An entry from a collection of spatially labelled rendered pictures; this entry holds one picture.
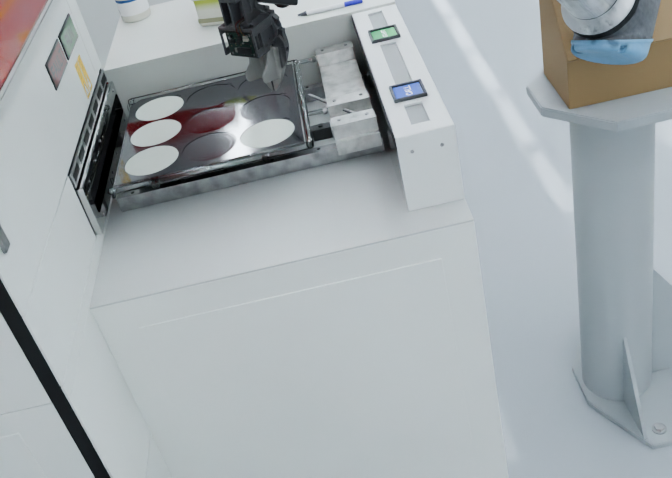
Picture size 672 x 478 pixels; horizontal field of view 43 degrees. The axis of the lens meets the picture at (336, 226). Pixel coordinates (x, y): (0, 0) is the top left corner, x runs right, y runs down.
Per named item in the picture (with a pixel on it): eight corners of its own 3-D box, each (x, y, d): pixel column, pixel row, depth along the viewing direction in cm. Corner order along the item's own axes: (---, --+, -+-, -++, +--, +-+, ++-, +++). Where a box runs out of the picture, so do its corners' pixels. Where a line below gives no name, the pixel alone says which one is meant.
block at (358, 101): (330, 120, 156) (327, 105, 154) (328, 111, 159) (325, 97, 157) (372, 110, 156) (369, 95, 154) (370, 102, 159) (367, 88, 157)
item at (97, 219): (94, 236, 146) (73, 191, 141) (120, 121, 182) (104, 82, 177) (103, 234, 146) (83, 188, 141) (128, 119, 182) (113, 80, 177)
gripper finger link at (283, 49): (266, 67, 150) (255, 21, 144) (271, 62, 151) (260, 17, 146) (288, 69, 147) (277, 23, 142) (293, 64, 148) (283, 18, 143)
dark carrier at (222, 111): (114, 189, 148) (113, 186, 148) (132, 104, 177) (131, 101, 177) (304, 144, 148) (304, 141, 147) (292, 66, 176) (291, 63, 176)
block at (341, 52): (318, 67, 176) (315, 54, 174) (317, 61, 179) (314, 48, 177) (356, 58, 176) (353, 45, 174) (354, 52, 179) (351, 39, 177)
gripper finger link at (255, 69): (246, 100, 151) (233, 54, 146) (264, 84, 155) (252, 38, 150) (260, 102, 150) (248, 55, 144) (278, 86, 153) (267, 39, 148)
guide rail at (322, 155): (121, 212, 156) (116, 198, 154) (122, 206, 158) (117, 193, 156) (385, 150, 155) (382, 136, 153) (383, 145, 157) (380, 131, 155)
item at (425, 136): (409, 212, 137) (395, 138, 129) (363, 74, 183) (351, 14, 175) (465, 199, 137) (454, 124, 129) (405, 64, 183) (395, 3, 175)
